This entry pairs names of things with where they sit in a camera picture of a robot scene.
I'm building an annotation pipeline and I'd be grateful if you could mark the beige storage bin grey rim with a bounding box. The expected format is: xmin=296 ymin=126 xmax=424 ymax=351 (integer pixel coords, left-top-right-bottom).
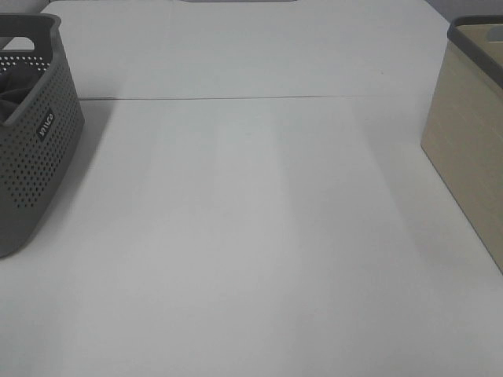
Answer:
xmin=420 ymin=14 xmax=502 ymax=267

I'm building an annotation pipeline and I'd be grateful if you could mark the grey perforated plastic basket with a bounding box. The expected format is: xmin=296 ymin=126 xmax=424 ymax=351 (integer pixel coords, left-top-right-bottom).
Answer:
xmin=1 ymin=13 xmax=85 ymax=257

